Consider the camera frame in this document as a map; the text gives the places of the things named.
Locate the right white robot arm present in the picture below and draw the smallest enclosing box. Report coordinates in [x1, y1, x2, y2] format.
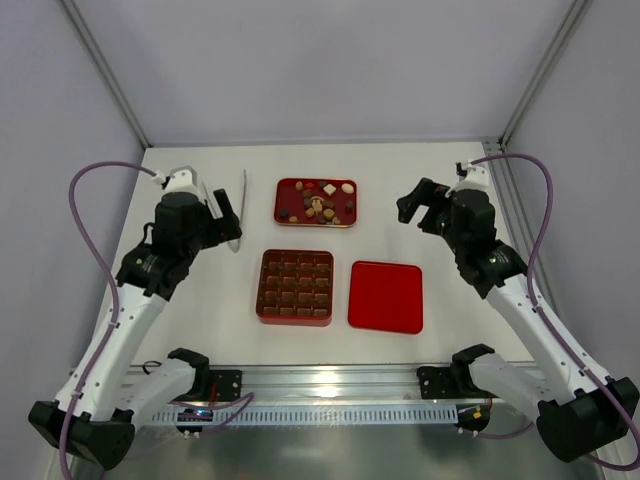
[396, 178, 639, 462]

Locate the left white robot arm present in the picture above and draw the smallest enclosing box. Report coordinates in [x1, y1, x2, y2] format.
[28, 189, 242, 470]

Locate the red chocolate tray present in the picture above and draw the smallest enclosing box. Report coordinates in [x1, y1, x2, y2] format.
[273, 177, 358, 228]

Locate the white cube chocolate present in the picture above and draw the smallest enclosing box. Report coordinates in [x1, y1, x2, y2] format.
[323, 184, 336, 196]

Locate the red square chocolate box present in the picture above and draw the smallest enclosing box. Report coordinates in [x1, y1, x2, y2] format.
[255, 249, 334, 327]

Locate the red box lid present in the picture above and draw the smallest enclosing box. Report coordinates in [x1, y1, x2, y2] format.
[347, 261, 424, 335]

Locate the aluminium front rail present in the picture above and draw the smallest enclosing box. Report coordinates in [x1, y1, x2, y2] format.
[69, 362, 541, 404]

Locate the slotted cable duct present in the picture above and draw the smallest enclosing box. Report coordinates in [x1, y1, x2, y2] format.
[147, 402, 458, 428]

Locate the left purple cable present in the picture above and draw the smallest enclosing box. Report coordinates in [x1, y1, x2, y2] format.
[58, 160, 166, 479]

